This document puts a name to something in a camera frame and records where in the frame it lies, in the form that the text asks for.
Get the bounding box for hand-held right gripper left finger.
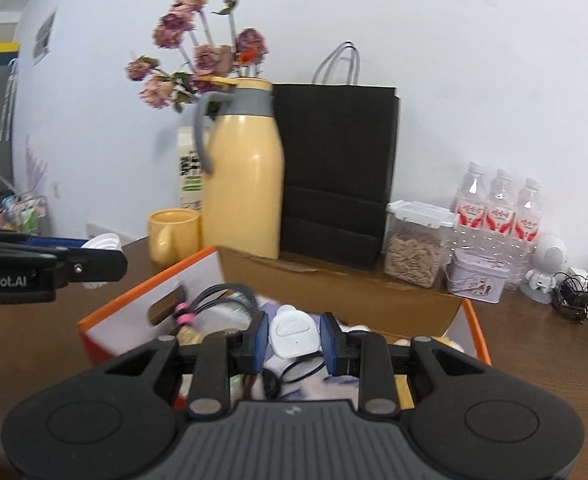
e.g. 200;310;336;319
104;311;269;420

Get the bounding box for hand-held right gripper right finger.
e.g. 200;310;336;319
320;312;485;419

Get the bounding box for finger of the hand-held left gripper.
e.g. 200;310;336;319
0;229;91;257
54;247;128;289

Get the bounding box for white round lid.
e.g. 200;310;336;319
81;232;123;291

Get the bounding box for white round device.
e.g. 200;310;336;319
261;305;327;401

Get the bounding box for black cable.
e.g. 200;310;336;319
174;284;262;328

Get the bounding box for red cardboard box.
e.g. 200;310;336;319
76;245;492;408

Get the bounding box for storage cart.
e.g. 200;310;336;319
0;192;49;236

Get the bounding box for yellow mug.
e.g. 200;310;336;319
147;208;202;267

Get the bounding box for clear container of seeds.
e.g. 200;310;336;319
384;200;459;288

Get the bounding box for white milk carton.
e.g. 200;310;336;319
175;127;209;211

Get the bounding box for yellow thermos jug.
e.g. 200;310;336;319
194;77;285;260

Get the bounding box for white printed tin box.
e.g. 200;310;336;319
444;250;510;305

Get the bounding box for black paper bag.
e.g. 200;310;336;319
271;41;401;272

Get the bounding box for clear water bottle red label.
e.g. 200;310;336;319
511;177;545;291
484;169;517;261
451;162;490;256

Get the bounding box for dried pink rose bouquet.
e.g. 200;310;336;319
125;0;269;113

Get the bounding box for white robot-shaped speaker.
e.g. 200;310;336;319
519;234;567;303

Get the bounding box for framed wall picture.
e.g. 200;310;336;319
34;8;57;67

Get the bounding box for black charger with cable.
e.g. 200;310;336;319
551;270;588;318

